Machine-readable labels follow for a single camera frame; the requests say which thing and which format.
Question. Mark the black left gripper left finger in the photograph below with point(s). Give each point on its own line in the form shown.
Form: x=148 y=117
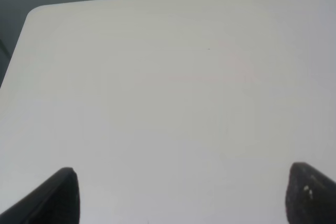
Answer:
x=56 y=200

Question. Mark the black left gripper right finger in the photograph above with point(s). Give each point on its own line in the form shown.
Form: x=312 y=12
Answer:
x=310 y=196

